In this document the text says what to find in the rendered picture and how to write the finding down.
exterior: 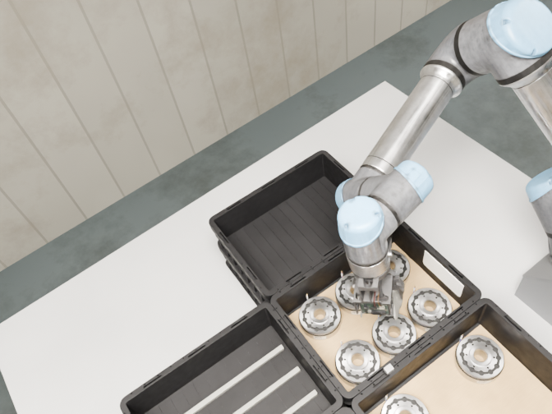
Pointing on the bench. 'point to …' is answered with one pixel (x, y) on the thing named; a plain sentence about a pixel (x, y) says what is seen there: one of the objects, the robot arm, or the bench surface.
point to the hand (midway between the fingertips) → (382, 303)
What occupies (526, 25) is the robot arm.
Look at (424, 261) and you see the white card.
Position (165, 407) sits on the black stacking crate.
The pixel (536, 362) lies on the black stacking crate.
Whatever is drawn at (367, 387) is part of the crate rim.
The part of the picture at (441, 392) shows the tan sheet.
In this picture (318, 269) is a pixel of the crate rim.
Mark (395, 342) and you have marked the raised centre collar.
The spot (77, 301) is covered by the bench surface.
